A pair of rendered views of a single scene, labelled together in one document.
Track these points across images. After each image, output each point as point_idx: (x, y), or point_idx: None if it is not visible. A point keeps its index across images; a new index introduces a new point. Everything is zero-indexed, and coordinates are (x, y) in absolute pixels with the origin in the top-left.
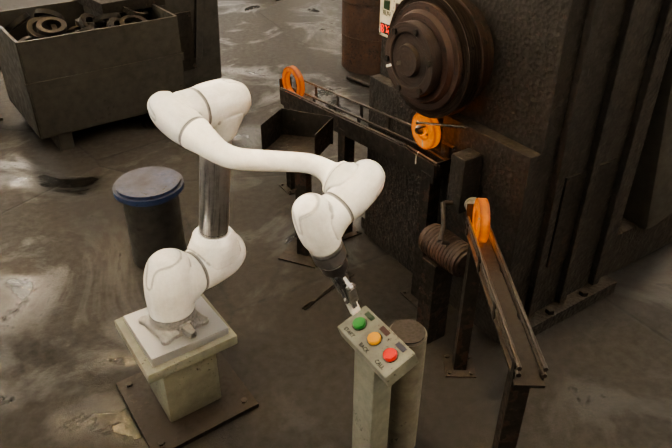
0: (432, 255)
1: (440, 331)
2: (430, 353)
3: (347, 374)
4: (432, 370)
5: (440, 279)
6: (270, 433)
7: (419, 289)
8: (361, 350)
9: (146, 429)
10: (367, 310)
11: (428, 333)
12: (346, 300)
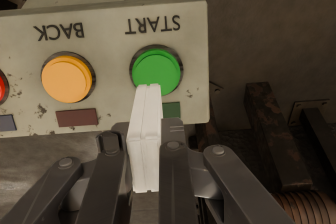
0: (295, 202)
1: (246, 104)
2: (233, 79)
3: None
4: (212, 69)
5: (271, 168)
6: None
7: (290, 134)
8: (53, 18)
9: None
10: (185, 117)
11: (250, 95)
12: (123, 149)
